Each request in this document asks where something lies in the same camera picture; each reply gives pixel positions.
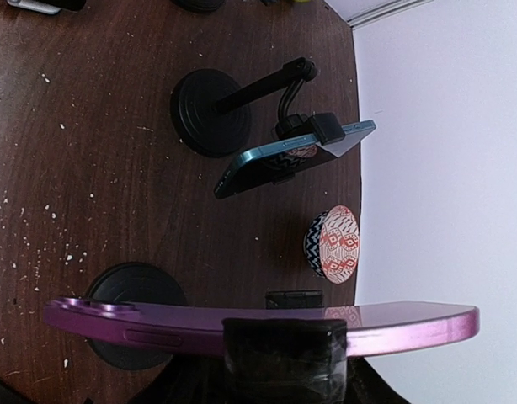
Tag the pink smartphone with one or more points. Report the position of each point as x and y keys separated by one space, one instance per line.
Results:
x=372 y=330

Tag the black stand with pink phone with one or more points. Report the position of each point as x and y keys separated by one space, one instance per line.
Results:
x=194 y=380

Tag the grey smartphone on left stand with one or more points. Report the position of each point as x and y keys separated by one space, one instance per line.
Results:
x=35 y=6

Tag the black left gooseneck stand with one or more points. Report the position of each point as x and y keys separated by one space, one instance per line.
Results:
x=199 y=6

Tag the teal smartphone on stand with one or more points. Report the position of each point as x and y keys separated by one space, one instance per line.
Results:
x=320 y=139

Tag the red patterned bowl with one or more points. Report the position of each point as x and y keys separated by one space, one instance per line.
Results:
x=332 y=244

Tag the black stand with teal phone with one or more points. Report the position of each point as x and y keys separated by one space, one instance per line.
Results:
x=210 y=110

